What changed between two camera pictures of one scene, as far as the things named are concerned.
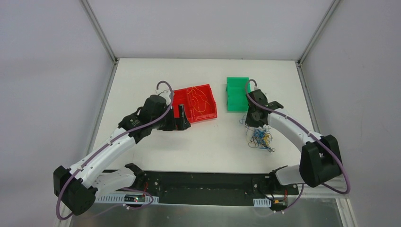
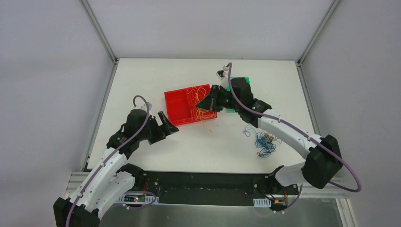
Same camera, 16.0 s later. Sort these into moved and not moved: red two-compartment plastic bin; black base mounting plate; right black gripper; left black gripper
Moved: left black gripper; right black gripper
Not moved: black base mounting plate; red two-compartment plastic bin
